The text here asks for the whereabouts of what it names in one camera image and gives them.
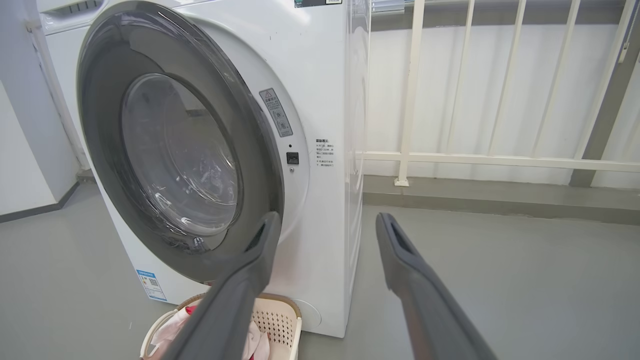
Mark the black door lock socket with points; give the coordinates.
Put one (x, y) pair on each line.
(292, 158)

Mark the white metal railing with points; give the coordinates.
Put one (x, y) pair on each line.
(500, 161)

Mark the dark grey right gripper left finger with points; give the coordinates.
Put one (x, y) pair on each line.
(225, 305)

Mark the cream perforated laundry basket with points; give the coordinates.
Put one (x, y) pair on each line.
(280, 320)

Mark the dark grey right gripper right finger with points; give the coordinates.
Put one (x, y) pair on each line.
(430, 305)

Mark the grey warning sticker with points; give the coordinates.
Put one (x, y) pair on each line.
(276, 112)

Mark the dark grey round washer door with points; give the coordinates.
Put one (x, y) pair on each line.
(100, 125)

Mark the blue energy label sticker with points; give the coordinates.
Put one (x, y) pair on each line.
(151, 286)

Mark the white front-load washing machine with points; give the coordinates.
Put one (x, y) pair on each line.
(320, 75)

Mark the white garment with red trim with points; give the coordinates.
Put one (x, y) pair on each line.
(167, 330)

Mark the small text sticker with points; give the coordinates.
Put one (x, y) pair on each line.
(325, 152)

